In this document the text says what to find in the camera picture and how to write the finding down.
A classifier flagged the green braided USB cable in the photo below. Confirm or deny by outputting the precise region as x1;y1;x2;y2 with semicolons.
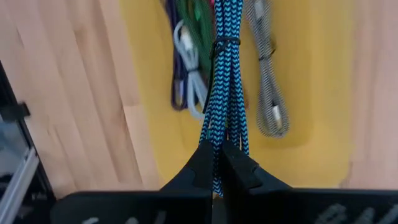
174;0;217;75

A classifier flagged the blue black braided USB cable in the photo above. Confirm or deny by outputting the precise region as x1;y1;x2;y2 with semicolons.
198;0;251;197

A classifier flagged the grey white braided USB cable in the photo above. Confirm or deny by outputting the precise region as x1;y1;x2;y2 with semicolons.
244;0;290;139

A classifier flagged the silver aluminium frame rail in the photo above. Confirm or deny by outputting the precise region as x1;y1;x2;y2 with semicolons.
0;148;40;224

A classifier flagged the yellow plastic bin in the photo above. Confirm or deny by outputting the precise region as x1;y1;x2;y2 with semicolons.
119;0;357;191

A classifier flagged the light blue USB cable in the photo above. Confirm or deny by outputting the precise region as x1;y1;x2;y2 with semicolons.
172;20;208;121

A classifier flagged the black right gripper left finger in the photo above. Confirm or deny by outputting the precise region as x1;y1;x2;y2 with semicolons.
51;141;216;224

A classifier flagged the dark purple USB cable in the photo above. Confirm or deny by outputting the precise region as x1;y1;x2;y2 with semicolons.
164;0;190;112

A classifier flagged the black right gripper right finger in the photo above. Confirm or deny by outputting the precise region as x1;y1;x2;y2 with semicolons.
220;139;398;224

